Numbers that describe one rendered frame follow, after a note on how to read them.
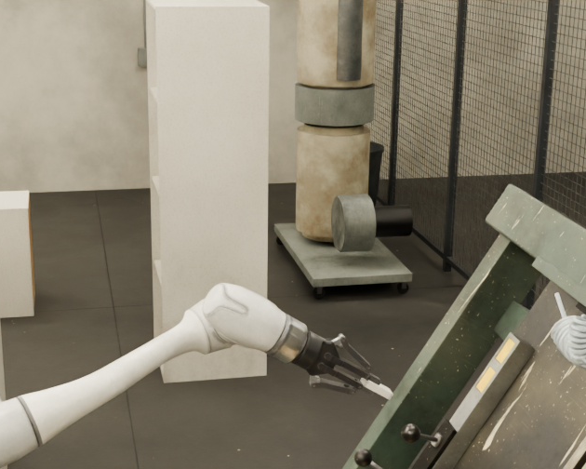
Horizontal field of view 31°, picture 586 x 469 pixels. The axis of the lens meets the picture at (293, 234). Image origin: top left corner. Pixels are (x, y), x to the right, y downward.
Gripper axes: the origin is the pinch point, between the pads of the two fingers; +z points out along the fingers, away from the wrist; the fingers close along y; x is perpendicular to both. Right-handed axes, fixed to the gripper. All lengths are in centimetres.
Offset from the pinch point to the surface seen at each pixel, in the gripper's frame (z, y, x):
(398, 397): 10.5, 2.0, -9.1
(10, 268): -25, 158, -462
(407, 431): 0.0, -0.4, 21.0
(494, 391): 13.2, -14.8, 17.2
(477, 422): 14.1, -7.5, 17.2
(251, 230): 62, 41, -347
